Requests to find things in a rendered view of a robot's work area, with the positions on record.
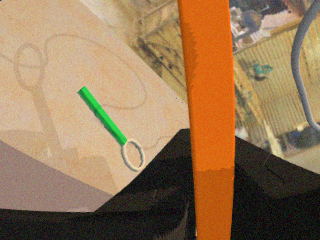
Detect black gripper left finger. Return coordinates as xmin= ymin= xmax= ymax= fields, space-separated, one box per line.
xmin=0 ymin=128 xmax=196 ymax=240

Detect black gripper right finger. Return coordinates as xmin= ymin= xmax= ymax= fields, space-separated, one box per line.
xmin=231 ymin=136 xmax=320 ymax=240

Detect orange handle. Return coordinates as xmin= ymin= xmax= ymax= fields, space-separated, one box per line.
xmin=177 ymin=0 xmax=235 ymax=240

